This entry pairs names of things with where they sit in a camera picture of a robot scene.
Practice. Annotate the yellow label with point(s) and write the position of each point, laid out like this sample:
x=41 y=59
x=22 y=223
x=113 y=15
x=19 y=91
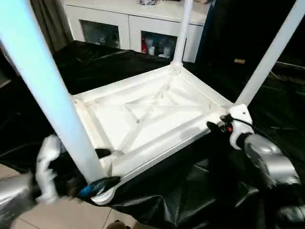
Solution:
x=239 y=61

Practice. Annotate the dark rounded robot foot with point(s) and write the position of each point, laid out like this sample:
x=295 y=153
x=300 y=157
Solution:
x=119 y=224

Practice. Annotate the black plastic mat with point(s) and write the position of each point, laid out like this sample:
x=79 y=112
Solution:
x=107 y=62

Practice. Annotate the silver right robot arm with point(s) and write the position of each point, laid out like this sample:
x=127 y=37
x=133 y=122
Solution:
x=274 y=162

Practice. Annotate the red box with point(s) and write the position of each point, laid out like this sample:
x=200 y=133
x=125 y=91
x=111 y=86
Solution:
x=143 y=44

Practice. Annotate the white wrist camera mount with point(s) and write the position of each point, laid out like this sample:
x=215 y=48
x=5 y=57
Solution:
x=46 y=162
x=240 y=119

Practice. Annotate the large black box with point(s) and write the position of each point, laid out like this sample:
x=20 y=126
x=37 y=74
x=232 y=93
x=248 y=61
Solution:
x=250 y=23

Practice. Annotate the white glass-door cabinet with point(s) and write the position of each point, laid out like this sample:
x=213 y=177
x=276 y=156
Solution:
x=119 y=14

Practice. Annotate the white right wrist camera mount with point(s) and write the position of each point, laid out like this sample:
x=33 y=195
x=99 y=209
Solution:
x=240 y=119

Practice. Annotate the white blue carton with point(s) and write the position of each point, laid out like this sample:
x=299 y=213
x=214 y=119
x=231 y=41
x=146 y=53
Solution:
x=166 y=50

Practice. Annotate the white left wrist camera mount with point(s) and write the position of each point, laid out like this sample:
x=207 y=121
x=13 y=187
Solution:
x=46 y=162

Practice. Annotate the grey-brown curtain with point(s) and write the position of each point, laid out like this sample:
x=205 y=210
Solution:
x=52 y=23

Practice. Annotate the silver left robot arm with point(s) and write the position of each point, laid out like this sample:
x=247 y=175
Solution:
x=14 y=195

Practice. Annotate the white plastic table top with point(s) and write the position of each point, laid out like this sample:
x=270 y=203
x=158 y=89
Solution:
x=155 y=114

